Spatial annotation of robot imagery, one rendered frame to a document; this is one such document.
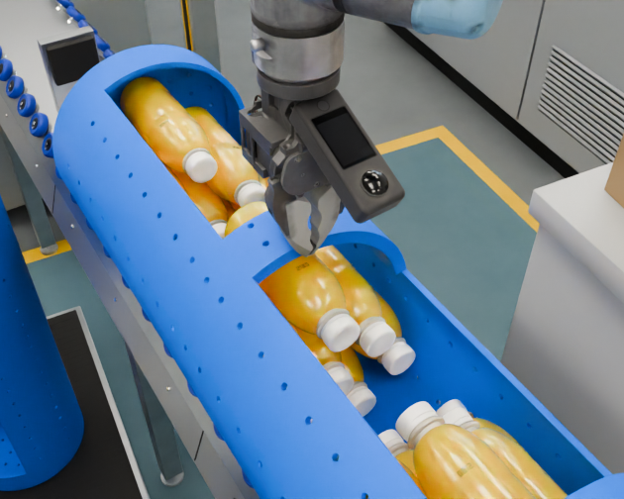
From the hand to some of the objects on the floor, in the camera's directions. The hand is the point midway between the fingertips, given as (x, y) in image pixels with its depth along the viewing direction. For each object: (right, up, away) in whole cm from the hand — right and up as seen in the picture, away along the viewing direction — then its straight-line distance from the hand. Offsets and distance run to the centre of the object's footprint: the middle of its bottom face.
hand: (312, 249), depth 76 cm
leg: (-36, -58, +117) cm, 136 cm away
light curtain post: (-25, -17, +159) cm, 162 cm away
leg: (-88, 0, +177) cm, 198 cm away
